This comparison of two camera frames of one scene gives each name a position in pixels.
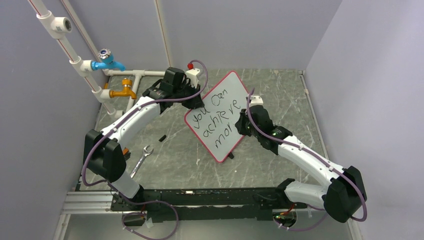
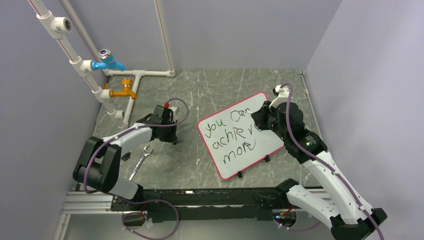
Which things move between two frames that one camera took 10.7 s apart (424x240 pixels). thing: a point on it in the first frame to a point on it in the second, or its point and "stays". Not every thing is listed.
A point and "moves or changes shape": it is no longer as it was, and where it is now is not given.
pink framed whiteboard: x=214 y=124 moves or changes shape
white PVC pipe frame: x=59 y=27 stays
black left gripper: x=194 y=103 to x=171 y=138
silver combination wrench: x=145 y=153 stays
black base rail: x=239 y=204 stays
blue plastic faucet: x=106 y=61 stays
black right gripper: x=240 y=124 to x=260 y=116
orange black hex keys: x=126 y=153 stays
